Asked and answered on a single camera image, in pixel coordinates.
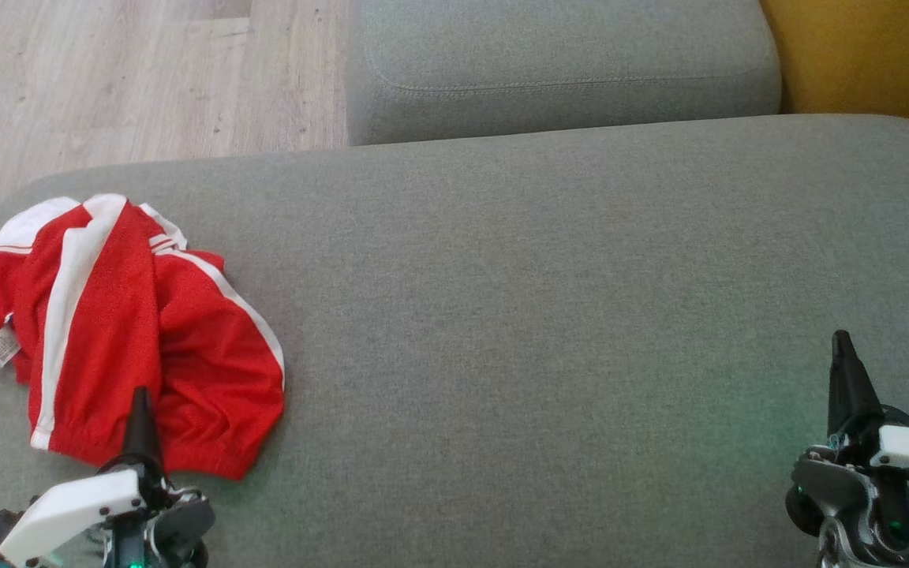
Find large grey sofa seat cushion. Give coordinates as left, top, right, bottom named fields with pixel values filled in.
left=0, top=114, right=909, bottom=568

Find small grey sofa cushion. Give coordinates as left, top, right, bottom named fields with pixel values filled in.
left=344, top=0, right=784, bottom=148

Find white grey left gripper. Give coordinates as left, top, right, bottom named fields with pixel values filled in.
left=0, top=386, right=216, bottom=568

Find red shorts with white trim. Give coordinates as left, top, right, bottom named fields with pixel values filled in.
left=13, top=193, right=286, bottom=481

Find mustard yellow upholstered panel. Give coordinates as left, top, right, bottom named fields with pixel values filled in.
left=760, top=0, right=909, bottom=140

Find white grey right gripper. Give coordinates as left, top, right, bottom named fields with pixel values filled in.
left=785, top=330, right=909, bottom=568

